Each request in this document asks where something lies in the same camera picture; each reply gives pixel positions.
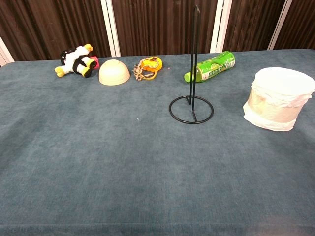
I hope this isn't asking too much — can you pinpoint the black wire paper-towel stand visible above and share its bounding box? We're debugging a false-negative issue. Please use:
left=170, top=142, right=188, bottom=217
left=169, top=4, right=214, bottom=124

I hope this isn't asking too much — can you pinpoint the blue table cloth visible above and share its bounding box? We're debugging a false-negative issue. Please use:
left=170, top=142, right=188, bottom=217
left=0, top=49, right=315, bottom=236

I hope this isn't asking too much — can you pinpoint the white toilet paper roll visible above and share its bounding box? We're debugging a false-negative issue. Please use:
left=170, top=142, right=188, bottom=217
left=243, top=67, right=315, bottom=132

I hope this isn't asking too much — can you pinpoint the orange keychain toy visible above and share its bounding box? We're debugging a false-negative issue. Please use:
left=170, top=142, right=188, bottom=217
left=133, top=56, right=163, bottom=82

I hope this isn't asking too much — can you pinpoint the black white plush penguin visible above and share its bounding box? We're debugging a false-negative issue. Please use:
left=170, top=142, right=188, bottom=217
left=54, top=44, right=97, bottom=79

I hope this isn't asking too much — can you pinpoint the beige upturned bowl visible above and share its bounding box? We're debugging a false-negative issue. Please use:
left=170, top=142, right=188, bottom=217
left=98, top=59, right=130, bottom=86

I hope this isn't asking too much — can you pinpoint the green plastic drink bottle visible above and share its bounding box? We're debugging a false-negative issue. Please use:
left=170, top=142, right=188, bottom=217
left=184, top=51, right=236, bottom=83

